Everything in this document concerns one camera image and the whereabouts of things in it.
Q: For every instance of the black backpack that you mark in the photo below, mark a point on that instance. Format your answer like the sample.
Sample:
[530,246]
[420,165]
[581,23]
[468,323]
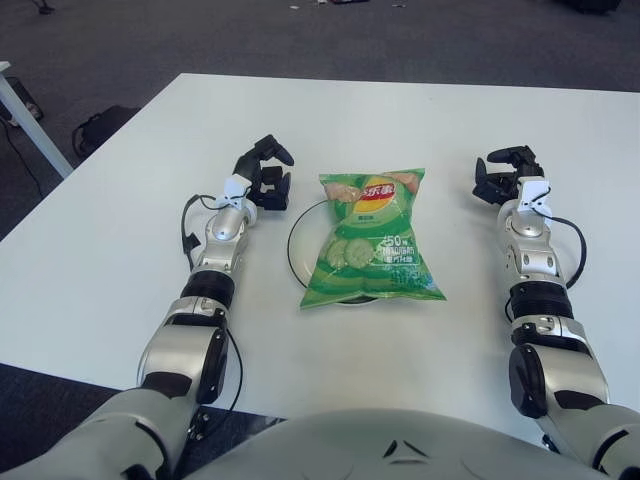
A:
[105,127]

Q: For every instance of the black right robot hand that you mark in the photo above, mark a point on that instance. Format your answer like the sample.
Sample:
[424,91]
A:
[500,185]

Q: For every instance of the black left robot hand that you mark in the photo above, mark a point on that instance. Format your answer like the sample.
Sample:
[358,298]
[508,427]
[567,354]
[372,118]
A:
[272,187]

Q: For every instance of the dark bulky floor object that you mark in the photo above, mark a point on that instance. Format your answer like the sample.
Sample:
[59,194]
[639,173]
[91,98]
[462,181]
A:
[585,4]

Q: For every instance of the white plate with black rim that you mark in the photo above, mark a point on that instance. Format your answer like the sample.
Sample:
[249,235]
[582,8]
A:
[305,245]

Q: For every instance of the white table leg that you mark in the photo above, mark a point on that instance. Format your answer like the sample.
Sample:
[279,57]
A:
[30,120]

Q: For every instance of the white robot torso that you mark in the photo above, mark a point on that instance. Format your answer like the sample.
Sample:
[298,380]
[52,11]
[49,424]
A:
[350,445]

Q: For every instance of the dark object under side table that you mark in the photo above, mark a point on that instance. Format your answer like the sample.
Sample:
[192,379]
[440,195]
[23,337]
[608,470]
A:
[24,97]

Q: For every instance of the dark chair base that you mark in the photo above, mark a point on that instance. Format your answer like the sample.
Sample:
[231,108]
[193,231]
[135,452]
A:
[44,5]

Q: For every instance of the green potato chips bag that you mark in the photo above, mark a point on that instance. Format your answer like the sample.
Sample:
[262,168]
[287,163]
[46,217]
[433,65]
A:
[370,260]

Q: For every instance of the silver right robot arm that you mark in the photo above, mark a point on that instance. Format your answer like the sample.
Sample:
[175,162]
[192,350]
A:
[545,320]

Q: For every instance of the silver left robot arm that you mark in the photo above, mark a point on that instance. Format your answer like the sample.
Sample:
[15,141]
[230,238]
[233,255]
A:
[185,350]

